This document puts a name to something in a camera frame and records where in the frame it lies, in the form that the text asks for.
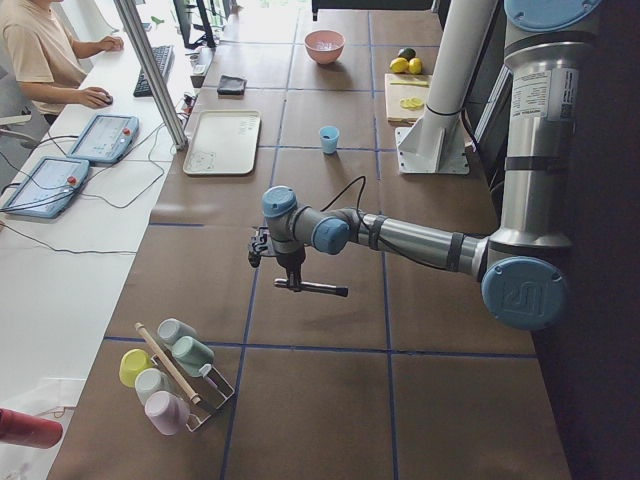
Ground lemon slices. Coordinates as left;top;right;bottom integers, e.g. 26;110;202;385
399;97;424;111

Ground white cup on rack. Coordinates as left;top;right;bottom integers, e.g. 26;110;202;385
134;368;174;406

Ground yellow cup on rack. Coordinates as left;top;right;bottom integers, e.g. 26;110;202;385
118;348;153;388

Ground mint cup on rack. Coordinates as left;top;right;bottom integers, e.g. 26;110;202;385
171;335;214;377

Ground teach pendant near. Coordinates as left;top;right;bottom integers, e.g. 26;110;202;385
1;157;91;219

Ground pink bowl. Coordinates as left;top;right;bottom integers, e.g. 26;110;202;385
304;30;345;65

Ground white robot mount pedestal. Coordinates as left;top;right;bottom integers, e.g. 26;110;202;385
395;0;498;175

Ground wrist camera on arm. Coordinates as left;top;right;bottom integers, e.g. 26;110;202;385
248;226;275;269

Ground pile of clear ice cubes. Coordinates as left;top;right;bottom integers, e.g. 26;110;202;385
314;41;340;51

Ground grey cup on rack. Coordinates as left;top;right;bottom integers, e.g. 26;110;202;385
157;318;198;347

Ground folded grey cloth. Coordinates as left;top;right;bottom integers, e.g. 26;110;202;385
216;75;247;97

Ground yellow lemon left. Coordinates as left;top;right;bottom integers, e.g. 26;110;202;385
389;57;409;74

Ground wooden cutting board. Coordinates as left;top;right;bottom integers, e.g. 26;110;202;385
384;73;432;123

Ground metal muddler with black tip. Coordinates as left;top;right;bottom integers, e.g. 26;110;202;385
273;278;349;297

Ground white cup rack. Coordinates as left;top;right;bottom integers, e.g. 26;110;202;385
135;323;235;433

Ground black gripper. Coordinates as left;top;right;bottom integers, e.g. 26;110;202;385
276;248;306;292

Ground cream bear tray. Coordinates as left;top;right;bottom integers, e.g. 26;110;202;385
183;110;261;176

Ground aluminium frame post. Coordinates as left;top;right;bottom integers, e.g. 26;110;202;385
114;0;188;151

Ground black keyboard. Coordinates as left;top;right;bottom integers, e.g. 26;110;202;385
132;44;175;98

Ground pink cup on rack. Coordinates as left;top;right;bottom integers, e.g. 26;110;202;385
144;391;190;436

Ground teach pendant far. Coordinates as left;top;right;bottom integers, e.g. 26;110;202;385
66;114;139;164

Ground light blue cup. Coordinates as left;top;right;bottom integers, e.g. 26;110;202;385
319;125;340;155

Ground teach pendant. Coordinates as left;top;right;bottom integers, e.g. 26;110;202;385
1;157;91;219
66;114;139;164

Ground person in beige shirt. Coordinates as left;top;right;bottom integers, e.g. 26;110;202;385
1;0;124;124

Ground yellow-green plastic knife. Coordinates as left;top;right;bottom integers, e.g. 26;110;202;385
389;80;430;87

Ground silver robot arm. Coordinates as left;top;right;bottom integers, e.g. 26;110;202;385
311;0;433;21
248;1;602;331

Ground red bottle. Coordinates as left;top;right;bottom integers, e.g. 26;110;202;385
1;409;63;449

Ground green avocado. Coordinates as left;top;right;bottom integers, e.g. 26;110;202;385
397;47;416;61

